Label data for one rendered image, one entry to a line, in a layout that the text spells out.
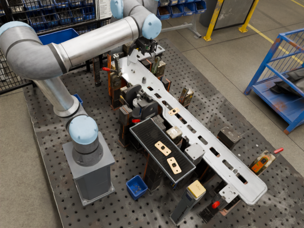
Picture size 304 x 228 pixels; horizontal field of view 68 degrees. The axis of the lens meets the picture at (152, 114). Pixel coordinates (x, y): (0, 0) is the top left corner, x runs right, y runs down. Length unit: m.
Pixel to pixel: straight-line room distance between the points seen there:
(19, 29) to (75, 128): 0.43
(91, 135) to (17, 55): 0.43
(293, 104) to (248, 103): 0.56
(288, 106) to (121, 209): 2.61
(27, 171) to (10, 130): 0.55
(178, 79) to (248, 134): 0.81
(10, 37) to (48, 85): 0.22
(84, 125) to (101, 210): 0.65
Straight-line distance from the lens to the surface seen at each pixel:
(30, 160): 2.58
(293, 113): 3.40
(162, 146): 1.15
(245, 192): 1.38
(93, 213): 1.51
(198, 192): 1.10
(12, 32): 0.83
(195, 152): 1.25
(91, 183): 1.30
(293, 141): 3.32
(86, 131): 1.01
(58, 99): 1.00
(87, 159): 1.13
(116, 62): 1.59
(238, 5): 4.58
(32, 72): 0.74
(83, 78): 2.18
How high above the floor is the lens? 2.14
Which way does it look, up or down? 49 degrees down
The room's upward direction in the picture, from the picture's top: 11 degrees clockwise
